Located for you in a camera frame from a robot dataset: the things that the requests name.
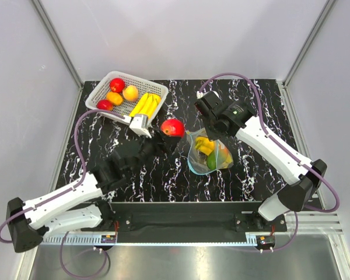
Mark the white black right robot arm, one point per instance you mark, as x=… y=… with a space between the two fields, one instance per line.
x=301 y=174

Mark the clear zip top bag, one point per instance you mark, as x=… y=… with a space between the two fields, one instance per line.
x=206 y=156

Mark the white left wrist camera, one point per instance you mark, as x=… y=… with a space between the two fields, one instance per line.
x=139 y=125

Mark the red apple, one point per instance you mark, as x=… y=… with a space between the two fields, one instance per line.
x=173 y=127
x=117 y=85
x=105 y=105

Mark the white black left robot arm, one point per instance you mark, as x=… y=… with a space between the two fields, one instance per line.
x=79 y=205

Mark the red apple in basket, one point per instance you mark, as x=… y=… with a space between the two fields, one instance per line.
x=117 y=85

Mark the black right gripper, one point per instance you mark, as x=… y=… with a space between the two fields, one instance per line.
x=212 y=136

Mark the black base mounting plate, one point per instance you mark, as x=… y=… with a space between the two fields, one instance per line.
x=239 y=216

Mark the orange green mango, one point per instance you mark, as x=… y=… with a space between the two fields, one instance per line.
x=219 y=159

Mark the aluminium frame rail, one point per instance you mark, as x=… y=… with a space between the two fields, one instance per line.
x=221 y=235

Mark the white perforated plastic basket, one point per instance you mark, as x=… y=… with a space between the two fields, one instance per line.
x=121 y=112

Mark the yellow peach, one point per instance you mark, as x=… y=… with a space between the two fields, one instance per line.
x=130 y=93

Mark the yellow banana bunch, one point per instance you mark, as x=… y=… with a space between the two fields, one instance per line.
x=205 y=146
x=146 y=105

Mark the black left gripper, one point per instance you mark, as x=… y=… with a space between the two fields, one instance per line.
x=168 y=142

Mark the small orange mango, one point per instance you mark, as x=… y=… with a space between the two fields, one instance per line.
x=114 y=98

